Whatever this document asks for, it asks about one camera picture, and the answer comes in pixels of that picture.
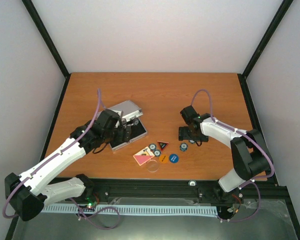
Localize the black aluminium frame rail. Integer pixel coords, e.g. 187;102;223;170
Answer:
84;177;292;206

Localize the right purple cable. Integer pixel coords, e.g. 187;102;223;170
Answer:
190;89;276;223

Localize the blue green chip stack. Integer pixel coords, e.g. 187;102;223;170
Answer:
179;142;188;152

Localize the orange big blind button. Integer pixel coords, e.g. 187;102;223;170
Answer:
159;154;169;164

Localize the pink yellow card deck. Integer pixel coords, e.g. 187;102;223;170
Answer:
133;146;155;166

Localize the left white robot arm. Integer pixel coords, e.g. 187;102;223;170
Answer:
4;109;127;221

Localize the light blue cable duct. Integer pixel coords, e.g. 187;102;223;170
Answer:
41;202;219;218

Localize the blue small blind button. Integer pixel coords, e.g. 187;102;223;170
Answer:
169;153;180;164

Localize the clear round dealer button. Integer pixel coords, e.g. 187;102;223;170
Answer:
146;159;160;173

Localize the triangular all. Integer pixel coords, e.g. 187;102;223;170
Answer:
157;141;170;152

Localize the aluminium poker case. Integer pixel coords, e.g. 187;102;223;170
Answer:
109;100;148;151

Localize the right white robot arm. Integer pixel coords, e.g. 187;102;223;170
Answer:
178;105;275;203

